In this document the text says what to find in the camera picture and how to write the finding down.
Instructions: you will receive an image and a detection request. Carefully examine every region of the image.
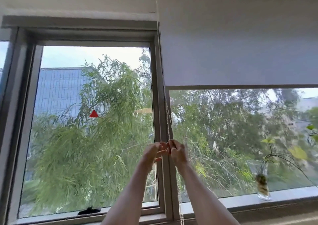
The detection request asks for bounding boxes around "white beaded blind chain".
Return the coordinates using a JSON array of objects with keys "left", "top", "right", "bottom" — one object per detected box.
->
[{"left": 156, "top": 0, "right": 185, "bottom": 225}]

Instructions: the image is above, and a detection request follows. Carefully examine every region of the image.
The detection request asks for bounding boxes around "person's left forearm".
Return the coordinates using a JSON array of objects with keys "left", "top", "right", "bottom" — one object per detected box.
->
[{"left": 101, "top": 161, "right": 156, "bottom": 225}]

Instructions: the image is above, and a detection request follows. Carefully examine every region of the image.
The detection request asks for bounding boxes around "grey window frame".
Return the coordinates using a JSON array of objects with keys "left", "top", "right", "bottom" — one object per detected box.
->
[{"left": 0, "top": 15, "right": 318, "bottom": 225}]

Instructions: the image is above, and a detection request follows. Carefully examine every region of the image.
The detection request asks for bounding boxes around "glass vase with plant cutting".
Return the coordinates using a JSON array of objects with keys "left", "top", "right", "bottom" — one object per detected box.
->
[{"left": 247, "top": 124, "right": 318, "bottom": 201}]

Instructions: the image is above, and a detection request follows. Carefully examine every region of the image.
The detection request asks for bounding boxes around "person's right hand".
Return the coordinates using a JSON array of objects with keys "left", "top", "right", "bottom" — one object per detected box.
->
[{"left": 168, "top": 140, "right": 189, "bottom": 167}]

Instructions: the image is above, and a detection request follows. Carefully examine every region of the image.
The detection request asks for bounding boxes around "white roller blind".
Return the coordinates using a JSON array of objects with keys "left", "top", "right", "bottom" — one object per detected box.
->
[{"left": 156, "top": 0, "right": 318, "bottom": 87}]

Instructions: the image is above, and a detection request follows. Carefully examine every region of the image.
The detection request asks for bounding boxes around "person's right forearm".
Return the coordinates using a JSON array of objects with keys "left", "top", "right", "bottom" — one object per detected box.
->
[{"left": 175, "top": 161, "right": 241, "bottom": 225}]

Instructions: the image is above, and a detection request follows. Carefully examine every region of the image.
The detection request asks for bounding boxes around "black window latch handle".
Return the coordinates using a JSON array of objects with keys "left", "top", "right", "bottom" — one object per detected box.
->
[{"left": 78, "top": 207, "right": 102, "bottom": 216}]

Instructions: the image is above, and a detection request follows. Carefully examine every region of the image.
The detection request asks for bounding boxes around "person's left hand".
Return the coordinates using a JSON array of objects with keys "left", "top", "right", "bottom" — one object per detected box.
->
[{"left": 141, "top": 142, "right": 168, "bottom": 170}]

